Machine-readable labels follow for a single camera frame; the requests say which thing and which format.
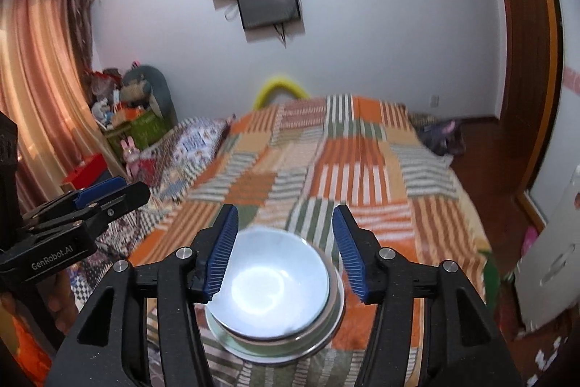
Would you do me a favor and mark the dark cloth heap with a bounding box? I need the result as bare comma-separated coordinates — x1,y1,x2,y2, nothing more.
414,112,467,156

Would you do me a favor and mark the orange striped patchwork blanket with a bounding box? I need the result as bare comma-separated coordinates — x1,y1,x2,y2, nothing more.
129,94,499,387

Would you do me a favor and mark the person's left hand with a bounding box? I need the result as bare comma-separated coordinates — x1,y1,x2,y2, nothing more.
45,264,81,337

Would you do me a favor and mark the pink rabbit toy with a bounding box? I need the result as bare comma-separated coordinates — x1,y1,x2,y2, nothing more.
120,137,141,177

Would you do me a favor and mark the white spotted bowl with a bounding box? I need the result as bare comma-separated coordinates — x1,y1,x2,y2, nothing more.
209,228,331,338

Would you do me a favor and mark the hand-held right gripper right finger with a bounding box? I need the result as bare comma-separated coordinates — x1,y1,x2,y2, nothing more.
332,204,526,387

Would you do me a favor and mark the patterned checkered quilt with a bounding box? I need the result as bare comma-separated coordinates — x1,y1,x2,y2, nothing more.
68,117,232,306

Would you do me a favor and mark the pink wall sticker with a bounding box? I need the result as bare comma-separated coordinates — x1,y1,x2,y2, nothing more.
564,67,580,98

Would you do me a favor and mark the yellow foam tube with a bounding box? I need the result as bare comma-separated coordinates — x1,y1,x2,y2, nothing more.
253,74,310,111

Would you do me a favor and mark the wooden door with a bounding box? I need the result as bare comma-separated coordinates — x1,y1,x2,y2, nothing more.
487,0,565,193

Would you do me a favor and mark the black wall monitor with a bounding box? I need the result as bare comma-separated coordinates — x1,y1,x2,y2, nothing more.
236,0,302,30

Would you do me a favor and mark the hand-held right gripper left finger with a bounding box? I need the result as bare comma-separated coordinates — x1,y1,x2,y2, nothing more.
53,203,239,387

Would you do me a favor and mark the dangling black cable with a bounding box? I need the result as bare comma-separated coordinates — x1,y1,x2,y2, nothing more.
272,22,291,49

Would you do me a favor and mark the grey plush toy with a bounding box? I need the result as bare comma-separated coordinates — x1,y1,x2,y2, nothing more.
121,64,177,122

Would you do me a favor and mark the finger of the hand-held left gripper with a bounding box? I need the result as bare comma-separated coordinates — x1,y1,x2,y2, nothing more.
20,176,128,221
18,181,151,240

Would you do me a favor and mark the green storage box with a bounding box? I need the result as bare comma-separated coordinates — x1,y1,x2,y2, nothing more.
103,108,170,152

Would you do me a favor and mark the white foam board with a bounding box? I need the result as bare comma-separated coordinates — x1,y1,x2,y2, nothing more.
514,162,580,331

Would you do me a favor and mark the red box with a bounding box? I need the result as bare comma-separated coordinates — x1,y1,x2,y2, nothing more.
61,155,107,190

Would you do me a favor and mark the orange curtain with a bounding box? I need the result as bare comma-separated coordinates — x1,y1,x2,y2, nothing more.
0,0,114,211

